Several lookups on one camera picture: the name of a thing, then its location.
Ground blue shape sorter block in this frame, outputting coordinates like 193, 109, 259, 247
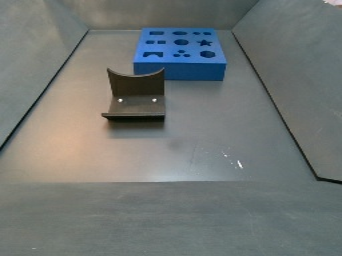
132, 28, 227, 81

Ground black curved holder stand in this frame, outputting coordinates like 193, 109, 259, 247
101, 69, 165, 120

